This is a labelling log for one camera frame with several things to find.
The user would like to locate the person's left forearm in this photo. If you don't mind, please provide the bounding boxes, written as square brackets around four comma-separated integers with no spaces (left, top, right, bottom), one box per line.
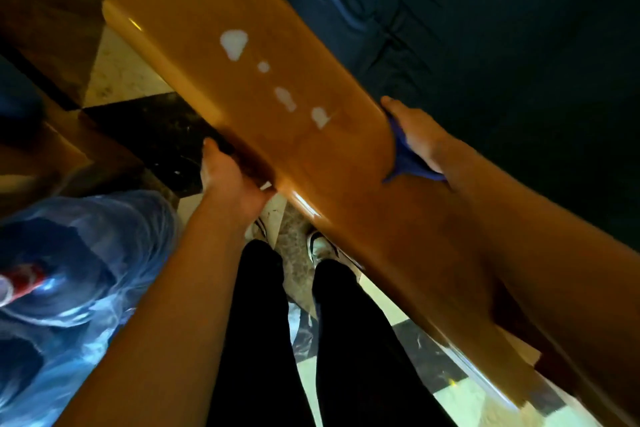
[54,191,262,427]

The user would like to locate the person's right white shoe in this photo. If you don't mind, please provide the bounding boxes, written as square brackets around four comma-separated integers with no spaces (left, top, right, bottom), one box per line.
[305,229,365,273]

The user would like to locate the person's left hand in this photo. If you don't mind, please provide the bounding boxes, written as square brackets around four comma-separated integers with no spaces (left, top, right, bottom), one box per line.
[199,137,277,231]

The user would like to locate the dark wooden furniture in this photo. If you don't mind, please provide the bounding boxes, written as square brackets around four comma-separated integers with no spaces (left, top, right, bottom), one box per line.
[0,0,173,218]

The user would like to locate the black trousers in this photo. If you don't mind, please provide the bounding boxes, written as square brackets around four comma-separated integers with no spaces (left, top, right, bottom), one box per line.
[206,240,457,427]

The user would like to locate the glossy wooden bed footboard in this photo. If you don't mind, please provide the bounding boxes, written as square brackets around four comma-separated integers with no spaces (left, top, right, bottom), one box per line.
[101,0,640,427]

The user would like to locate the blue cleaning cloth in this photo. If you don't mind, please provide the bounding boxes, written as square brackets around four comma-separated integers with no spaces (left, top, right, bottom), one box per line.
[382,114,447,185]

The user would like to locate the translucent blue plastic bag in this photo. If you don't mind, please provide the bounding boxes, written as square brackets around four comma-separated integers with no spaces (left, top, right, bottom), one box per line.
[0,189,182,427]

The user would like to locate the large white foam blob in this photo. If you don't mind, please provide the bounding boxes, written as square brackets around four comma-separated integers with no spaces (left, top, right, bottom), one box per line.
[219,29,250,62]

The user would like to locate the person's right hand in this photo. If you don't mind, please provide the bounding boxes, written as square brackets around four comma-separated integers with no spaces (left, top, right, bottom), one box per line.
[380,95,452,176]

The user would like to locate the person's white shoe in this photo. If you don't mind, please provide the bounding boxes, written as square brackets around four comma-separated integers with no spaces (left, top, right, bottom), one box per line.
[305,229,365,273]
[244,216,272,248]

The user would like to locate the person's left white shoe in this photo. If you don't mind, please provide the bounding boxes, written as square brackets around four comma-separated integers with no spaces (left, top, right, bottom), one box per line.
[244,216,272,248]

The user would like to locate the red can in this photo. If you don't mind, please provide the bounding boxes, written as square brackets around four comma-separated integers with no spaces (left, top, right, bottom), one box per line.
[0,264,49,308]

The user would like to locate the elongated white foam blob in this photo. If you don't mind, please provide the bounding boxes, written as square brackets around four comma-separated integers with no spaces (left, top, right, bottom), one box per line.
[273,86,298,113]

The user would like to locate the person's right forearm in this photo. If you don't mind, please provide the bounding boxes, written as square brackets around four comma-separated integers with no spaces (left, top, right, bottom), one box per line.
[431,134,640,427]

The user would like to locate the dark blue bed sheet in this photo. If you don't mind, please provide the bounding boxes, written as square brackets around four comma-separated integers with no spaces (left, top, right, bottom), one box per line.
[269,0,640,253]

